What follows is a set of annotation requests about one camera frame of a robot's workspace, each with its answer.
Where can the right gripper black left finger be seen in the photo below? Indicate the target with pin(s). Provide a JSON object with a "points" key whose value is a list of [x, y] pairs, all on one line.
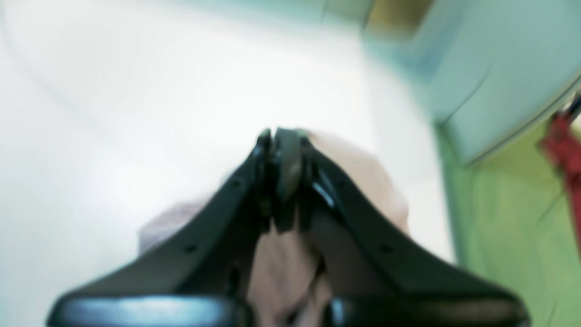
{"points": [[196, 278]]}

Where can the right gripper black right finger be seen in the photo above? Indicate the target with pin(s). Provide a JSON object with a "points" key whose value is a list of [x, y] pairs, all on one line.
{"points": [[379, 277]]}

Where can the mauve t-shirt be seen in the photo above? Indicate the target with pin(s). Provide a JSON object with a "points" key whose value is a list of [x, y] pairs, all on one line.
{"points": [[289, 286]]}

